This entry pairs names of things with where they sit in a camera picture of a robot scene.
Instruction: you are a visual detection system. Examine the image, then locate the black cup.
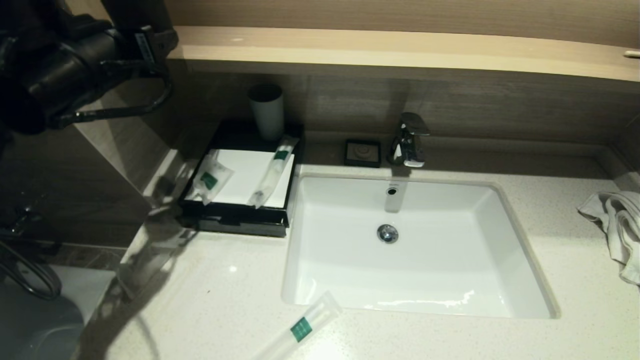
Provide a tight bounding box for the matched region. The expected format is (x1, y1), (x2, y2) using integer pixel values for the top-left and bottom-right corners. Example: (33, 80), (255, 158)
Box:
(101, 0), (174, 35)

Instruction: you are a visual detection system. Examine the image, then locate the white glossy tray surface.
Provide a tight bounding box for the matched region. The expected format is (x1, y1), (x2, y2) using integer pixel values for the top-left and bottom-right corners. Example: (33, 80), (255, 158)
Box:
(185, 149), (296, 209)

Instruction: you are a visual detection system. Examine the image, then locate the black amenity tray box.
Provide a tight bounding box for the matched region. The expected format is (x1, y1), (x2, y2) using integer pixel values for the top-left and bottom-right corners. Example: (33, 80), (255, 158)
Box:
(176, 120), (305, 238)

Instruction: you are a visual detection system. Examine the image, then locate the pale grey cup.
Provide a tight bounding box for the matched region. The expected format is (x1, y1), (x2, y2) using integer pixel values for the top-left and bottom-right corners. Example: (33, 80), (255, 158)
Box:
(248, 84), (286, 142)

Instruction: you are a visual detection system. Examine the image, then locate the small green-label sachet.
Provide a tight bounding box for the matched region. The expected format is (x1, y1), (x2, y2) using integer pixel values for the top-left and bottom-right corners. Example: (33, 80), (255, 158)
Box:
(192, 151), (235, 206)

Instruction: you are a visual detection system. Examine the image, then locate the long green-label toothbrush packet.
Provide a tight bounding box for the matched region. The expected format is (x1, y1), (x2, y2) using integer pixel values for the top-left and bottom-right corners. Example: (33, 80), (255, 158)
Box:
(248, 135), (300, 209)
(252, 290), (343, 360)

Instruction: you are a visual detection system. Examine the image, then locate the clear crumpled plastic packet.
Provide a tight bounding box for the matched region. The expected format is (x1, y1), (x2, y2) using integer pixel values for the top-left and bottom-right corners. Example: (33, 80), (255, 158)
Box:
(117, 239), (176, 300)

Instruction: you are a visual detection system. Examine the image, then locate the black square soap dish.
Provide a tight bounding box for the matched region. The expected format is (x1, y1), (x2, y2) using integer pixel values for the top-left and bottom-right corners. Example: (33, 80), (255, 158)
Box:
(343, 139), (382, 168)

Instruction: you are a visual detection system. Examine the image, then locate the light wooden shelf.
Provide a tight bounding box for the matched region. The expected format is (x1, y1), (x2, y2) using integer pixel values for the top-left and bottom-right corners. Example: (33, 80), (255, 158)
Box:
(167, 26), (640, 84)

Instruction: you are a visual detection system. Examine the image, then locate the chrome faucet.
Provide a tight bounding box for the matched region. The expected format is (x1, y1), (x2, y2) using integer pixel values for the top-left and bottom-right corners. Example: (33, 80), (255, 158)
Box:
(387, 113), (430, 168)

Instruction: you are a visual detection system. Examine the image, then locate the grey round bin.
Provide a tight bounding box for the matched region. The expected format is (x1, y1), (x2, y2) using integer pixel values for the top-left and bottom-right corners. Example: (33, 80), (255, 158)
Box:
(0, 292), (85, 360)

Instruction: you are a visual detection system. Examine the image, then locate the white ceramic sink basin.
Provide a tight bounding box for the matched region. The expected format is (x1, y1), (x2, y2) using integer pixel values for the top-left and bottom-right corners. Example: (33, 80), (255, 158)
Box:
(281, 173), (558, 319)

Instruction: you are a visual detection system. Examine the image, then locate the crumpled white towel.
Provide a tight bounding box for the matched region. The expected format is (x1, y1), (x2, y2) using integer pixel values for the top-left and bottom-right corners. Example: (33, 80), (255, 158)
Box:
(576, 191), (640, 286)

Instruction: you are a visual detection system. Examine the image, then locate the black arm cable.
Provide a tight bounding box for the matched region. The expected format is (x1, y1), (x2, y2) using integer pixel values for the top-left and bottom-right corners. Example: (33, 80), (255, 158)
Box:
(47, 60), (174, 129)

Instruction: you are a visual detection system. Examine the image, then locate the black looped hose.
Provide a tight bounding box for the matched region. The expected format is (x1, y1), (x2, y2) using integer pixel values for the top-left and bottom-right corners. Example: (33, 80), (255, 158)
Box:
(0, 240), (64, 301)

